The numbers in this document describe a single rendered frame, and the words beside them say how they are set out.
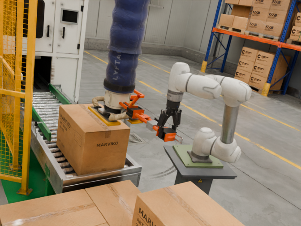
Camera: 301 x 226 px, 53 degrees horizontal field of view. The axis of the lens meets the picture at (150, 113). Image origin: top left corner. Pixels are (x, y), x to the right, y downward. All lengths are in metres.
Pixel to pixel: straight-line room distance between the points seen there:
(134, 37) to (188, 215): 1.13
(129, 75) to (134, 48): 0.19
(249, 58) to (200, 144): 7.88
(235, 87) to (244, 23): 8.48
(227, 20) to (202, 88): 9.45
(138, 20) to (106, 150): 1.06
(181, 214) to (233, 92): 0.88
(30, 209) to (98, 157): 0.63
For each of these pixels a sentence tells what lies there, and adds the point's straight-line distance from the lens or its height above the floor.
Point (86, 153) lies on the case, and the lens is 2.41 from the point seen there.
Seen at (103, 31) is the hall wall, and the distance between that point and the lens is 12.03.
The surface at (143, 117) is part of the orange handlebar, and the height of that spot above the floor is 1.26.
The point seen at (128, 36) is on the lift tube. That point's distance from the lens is 2.00.
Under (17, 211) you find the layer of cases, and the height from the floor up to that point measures 0.54.
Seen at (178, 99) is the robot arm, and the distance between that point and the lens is 1.66.
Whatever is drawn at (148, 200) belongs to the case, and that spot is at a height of 0.94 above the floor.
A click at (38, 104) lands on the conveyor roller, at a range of 3.98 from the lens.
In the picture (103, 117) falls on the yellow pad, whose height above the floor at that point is 1.13.
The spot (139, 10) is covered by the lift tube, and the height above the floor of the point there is 1.87.
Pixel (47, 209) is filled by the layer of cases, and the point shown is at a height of 0.54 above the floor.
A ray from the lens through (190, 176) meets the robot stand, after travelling 2.44.
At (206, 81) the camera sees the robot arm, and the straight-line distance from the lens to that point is 1.56.
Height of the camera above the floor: 1.91
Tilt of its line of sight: 19 degrees down
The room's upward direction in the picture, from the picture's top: 11 degrees clockwise
